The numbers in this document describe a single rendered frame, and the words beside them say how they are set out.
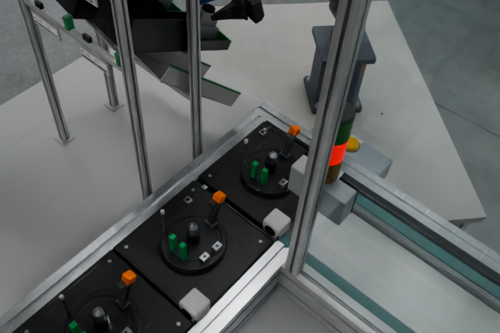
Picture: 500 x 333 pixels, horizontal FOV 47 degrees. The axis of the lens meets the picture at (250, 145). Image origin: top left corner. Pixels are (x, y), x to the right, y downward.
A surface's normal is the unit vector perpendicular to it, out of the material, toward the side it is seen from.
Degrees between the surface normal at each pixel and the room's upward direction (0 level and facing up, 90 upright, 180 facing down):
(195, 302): 0
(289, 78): 0
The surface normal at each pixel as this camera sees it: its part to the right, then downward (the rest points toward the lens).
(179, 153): 0.05, -0.65
